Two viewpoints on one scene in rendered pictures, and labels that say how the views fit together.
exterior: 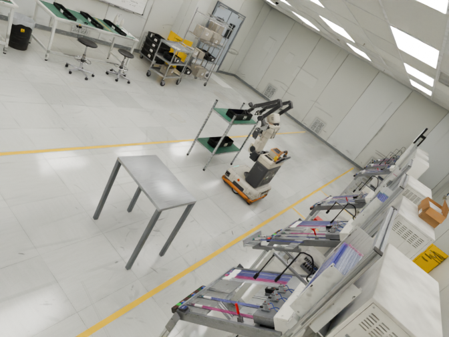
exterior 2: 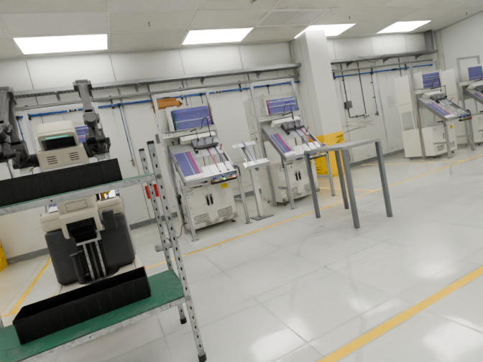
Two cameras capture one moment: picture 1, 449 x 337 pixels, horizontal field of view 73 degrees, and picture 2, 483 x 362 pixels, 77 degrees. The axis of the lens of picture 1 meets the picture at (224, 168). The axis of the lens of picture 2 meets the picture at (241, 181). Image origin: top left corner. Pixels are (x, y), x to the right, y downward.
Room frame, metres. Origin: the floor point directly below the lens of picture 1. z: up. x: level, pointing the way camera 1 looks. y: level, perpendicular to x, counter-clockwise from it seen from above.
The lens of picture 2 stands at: (5.47, 1.91, 0.98)
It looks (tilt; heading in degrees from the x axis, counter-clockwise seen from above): 6 degrees down; 224
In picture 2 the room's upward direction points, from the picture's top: 12 degrees counter-clockwise
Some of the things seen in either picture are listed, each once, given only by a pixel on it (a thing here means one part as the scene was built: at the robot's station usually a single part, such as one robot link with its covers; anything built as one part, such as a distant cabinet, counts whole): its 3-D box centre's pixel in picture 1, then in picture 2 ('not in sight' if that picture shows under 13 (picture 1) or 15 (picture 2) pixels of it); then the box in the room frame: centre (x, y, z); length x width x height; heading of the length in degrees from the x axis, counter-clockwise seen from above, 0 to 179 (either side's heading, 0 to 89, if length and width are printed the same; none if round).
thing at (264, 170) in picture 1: (264, 166); (89, 233); (4.66, -0.54, 0.59); 0.55 x 0.34 x 0.83; 157
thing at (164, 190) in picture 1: (142, 209); (345, 181); (2.39, 0.47, 0.40); 0.70 x 0.45 x 0.80; 62
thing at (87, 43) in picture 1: (85, 58); not in sight; (5.22, 3.23, 0.31); 0.52 x 0.49 x 0.62; 156
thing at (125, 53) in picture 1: (122, 65); not in sight; (6.08, 2.94, 0.28); 0.54 x 0.52 x 0.57; 89
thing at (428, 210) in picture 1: (427, 206); (174, 103); (2.72, -1.70, 1.82); 0.68 x 0.30 x 0.20; 156
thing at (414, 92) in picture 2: not in sight; (425, 110); (-1.84, 0.47, 0.95); 1.36 x 0.82 x 1.90; 66
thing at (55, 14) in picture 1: (86, 41); not in sight; (5.85, 3.70, 0.40); 1.80 x 0.75 x 0.81; 156
